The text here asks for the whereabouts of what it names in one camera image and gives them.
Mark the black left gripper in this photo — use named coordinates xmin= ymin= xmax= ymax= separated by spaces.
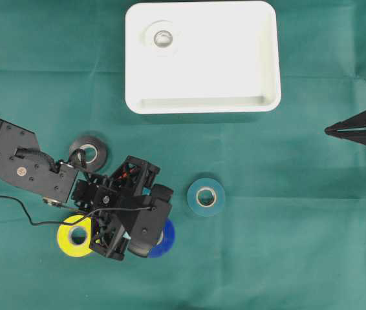
xmin=71 ymin=156 xmax=160 ymax=261

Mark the yellow tape roll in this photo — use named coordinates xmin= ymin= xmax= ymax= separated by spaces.
xmin=56 ymin=218 xmax=93 ymax=258

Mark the blue tape roll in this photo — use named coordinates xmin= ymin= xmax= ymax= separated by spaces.
xmin=148 ymin=219 xmax=175 ymax=258

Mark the black tape roll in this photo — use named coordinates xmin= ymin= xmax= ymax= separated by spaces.
xmin=69 ymin=135 xmax=108 ymax=172

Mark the white tape roll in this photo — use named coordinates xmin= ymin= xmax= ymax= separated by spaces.
xmin=142 ymin=20 xmax=180 ymax=56

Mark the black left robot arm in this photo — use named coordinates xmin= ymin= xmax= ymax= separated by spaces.
xmin=0 ymin=119 xmax=173 ymax=261

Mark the green tape roll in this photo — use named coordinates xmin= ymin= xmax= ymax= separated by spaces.
xmin=187 ymin=178 xmax=226 ymax=217

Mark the white plastic case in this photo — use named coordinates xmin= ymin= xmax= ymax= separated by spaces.
xmin=125 ymin=1 xmax=281 ymax=114

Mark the green table cloth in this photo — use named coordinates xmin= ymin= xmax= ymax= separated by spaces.
xmin=0 ymin=1 xmax=366 ymax=309

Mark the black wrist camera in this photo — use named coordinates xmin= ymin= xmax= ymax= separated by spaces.
xmin=116 ymin=184 xmax=173 ymax=258

